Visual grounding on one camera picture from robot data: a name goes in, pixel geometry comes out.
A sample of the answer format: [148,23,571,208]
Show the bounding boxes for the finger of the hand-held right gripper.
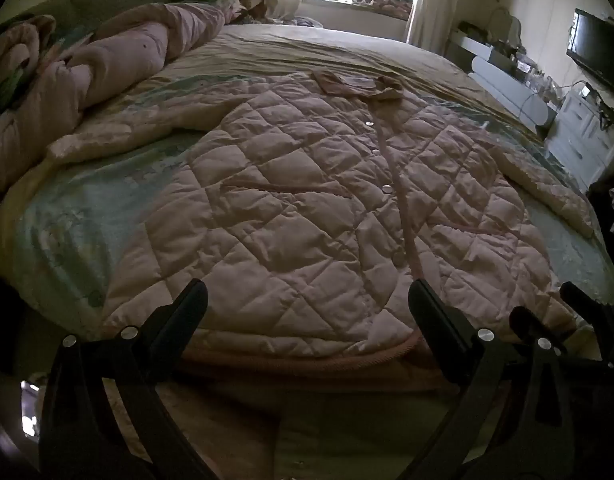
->
[509,304,568,351]
[559,281,614,363]

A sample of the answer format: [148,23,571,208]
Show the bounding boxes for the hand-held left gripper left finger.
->
[39,278,218,480]

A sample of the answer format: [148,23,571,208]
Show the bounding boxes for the grey white vanity desk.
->
[447,27,558,136]

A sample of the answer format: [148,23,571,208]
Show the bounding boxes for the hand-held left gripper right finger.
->
[408,278,576,480]

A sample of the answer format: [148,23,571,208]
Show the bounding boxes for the rolled pink duvet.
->
[0,0,245,201]

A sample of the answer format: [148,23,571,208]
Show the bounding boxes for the large bed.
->
[0,24,614,480]

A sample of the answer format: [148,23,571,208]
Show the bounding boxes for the floral patterned quilt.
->
[0,14,58,118]

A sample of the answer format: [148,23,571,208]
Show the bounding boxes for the white rounded vanity mirror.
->
[487,6,520,41]

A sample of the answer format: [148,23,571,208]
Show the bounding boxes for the pink quilted jacket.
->
[47,70,595,393]

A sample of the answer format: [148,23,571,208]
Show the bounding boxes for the white drawer dresser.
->
[544,91,614,192]

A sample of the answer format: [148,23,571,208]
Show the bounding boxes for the black flat television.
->
[566,8,614,107]

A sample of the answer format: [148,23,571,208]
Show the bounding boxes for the green padded headboard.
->
[0,0,178,48]

